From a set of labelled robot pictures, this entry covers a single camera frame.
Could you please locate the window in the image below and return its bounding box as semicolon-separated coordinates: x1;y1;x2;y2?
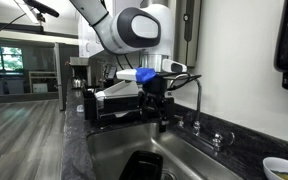
0;44;24;72

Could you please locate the wire dish rack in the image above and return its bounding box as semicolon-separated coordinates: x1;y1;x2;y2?
83;87;145;129

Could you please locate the white shelf unit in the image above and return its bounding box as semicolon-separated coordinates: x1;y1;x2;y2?
28;70;59;94

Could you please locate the steel kettle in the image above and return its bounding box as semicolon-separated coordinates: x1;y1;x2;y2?
71;77;85;89

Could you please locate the black utensil caddy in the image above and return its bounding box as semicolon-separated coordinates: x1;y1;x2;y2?
83;89;98;121

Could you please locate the stainless steel sink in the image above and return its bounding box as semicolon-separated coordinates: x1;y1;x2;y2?
87;121;243;180

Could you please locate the white bowl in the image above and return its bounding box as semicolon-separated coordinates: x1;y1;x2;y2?
262;157;288;180

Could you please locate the chrome gooseneck faucet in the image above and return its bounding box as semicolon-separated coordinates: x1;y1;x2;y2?
173;73;218;151

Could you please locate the chrome faucet lever handle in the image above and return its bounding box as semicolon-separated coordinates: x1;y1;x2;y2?
173;114;185;129
212;131;237;153

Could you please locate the black square plate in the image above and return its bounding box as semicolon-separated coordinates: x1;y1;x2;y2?
118;150;164;180

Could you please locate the white cup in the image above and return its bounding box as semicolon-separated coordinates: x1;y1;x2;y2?
94;89;107;102

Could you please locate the black coffee maker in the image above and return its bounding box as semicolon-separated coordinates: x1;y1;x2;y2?
68;56;92;89

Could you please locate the white rack drain spout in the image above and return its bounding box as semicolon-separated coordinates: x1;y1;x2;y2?
113;111;130;118

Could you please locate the black stereo camera bar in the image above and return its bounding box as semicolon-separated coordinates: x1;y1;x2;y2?
23;0;60;18

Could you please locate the sink drain strainer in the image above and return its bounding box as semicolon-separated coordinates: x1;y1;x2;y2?
160;169;177;180

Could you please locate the stainless steel refrigerator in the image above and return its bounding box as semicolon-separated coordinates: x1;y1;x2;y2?
53;42;80;111

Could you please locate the white square plate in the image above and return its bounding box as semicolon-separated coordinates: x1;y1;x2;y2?
102;79;140;98

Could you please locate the black framed tablet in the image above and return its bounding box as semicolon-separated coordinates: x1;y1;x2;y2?
104;64;118;80

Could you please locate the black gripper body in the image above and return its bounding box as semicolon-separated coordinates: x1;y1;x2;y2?
137;75;175;101

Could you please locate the thin black hanging cable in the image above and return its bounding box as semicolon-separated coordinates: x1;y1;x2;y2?
0;12;28;42

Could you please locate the white upper cabinet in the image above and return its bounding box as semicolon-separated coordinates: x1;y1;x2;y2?
77;0;118;58

